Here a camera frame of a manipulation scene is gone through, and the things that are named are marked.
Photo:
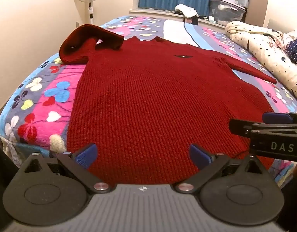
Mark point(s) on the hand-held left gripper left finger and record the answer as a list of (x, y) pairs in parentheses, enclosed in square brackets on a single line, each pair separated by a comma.
[(87, 156)]

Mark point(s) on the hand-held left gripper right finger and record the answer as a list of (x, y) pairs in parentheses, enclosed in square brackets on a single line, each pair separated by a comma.
[(199, 156)]

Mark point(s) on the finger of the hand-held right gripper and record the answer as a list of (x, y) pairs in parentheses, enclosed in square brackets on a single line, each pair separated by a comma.
[(276, 117), (240, 127)]

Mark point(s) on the red knitted sweater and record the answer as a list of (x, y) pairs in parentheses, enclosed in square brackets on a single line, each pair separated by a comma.
[(151, 106)]

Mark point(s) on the pile of white clothes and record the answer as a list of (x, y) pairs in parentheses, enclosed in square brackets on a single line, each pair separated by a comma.
[(187, 9)]

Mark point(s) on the floral striped blanket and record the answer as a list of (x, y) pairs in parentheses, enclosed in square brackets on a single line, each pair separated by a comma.
[(49, 101)]

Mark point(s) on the navy dotted cloth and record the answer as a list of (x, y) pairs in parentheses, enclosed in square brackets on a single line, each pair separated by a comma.
[(295, 49)]

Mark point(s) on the cream star-print duvet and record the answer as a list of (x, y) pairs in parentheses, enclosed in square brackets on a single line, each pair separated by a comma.
[(259, 46)]

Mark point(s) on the pink floral cloth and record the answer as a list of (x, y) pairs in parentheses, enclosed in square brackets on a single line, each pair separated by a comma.
[(282, 40)]

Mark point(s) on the dark bag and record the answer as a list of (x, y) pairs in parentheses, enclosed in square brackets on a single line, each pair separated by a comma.
[(192, 20)]

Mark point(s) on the clear plastic storage box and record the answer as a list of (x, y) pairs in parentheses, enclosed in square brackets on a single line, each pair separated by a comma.
[(225, 11)]

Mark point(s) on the small white lidded container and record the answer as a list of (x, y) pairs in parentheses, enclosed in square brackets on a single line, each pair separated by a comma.
[(243, 1)]

